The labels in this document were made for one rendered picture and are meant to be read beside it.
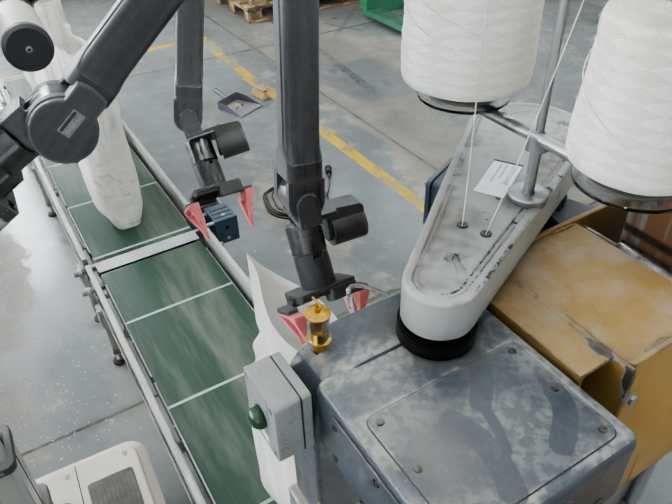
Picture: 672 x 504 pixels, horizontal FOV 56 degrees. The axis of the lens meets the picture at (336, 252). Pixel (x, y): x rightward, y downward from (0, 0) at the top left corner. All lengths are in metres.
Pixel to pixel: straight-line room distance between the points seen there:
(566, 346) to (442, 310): 0.16
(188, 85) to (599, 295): 0.87
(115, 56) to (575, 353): 0.62
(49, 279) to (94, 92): 2.45
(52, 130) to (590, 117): 0.58
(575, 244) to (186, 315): 1.56
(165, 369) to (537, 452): 1.55
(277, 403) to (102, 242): 2.05
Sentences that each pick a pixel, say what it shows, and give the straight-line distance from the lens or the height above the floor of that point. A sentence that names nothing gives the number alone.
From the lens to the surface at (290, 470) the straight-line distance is 1.35.
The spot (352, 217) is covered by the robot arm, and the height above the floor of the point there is 1.29.
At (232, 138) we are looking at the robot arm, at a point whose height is 1.25.
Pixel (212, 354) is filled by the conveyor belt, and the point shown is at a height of 0.38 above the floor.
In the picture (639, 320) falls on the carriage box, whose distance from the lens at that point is 0.81.
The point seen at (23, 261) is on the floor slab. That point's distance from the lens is 3.38.
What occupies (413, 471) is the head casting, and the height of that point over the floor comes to 1.34.
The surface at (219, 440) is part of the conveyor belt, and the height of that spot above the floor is 0.38.
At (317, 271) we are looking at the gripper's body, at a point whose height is 1.23.
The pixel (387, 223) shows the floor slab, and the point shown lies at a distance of 3.23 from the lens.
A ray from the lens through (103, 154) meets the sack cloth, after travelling 2.55.
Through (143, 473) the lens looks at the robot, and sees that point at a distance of 1.99.
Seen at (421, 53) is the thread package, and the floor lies 1.58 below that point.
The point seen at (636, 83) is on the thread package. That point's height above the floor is 1.63.
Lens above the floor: 1.85
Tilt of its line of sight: 38 degrees down
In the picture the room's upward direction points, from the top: 2 degrees counter-clockwise
